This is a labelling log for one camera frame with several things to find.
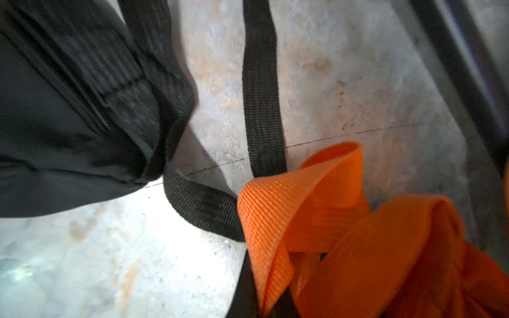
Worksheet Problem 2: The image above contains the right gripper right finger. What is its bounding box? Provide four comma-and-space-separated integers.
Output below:
270, 288, 300, 318

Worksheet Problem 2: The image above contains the black bag right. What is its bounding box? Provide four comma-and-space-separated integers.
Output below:
0, 0, 289, 242

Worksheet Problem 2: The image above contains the black clothes rack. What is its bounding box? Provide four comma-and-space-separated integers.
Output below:
410, 1, 508, 174

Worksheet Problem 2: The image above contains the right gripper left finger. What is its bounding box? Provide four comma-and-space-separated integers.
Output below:
225, 252, 259, 318

